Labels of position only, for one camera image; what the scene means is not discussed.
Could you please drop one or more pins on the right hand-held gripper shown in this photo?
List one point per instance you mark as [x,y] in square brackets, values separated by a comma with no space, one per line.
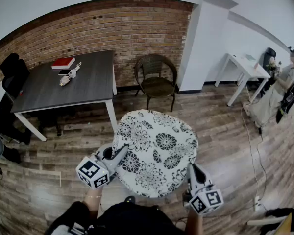
[205,201]

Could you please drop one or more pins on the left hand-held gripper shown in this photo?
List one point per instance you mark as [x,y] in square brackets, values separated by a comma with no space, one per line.
[90,170]

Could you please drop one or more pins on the black white floral cushion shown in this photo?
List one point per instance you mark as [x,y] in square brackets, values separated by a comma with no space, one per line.
[149,143]

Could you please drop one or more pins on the brown wicker chair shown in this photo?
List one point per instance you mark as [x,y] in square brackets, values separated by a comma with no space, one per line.
[156,84]

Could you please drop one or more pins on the person's right forearm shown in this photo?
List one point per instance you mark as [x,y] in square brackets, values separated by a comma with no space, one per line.
[193,221]

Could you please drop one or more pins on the person's left forearm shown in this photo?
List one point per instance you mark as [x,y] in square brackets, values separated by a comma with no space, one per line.
[94,204]

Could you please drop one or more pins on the black office chair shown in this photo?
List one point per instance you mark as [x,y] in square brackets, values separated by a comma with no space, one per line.
[13,70]
[268,54]

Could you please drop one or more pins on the black shoe yellow dots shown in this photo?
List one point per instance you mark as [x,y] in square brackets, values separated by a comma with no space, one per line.
[129,199]

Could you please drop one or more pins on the person's black shirt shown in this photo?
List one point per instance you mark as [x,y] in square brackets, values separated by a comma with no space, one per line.
[132,219]

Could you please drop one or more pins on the white power strip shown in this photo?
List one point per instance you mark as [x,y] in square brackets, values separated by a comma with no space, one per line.
[257,203]

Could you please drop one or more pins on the dark grey table white legs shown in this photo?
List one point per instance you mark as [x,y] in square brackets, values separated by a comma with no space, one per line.
[63,89]

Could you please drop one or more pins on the smartphone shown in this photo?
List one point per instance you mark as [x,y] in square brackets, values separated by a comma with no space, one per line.
[64,72]

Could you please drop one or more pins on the red book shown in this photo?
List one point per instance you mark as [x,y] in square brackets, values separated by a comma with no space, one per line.
[62,62]

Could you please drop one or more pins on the white desk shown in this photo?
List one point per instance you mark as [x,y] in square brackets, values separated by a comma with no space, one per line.
[245,65]

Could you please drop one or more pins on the pale green book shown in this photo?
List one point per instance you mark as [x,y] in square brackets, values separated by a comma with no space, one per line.
[250,57]

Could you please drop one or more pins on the white flower bouquet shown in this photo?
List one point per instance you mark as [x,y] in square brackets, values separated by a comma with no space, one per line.
[271,63]

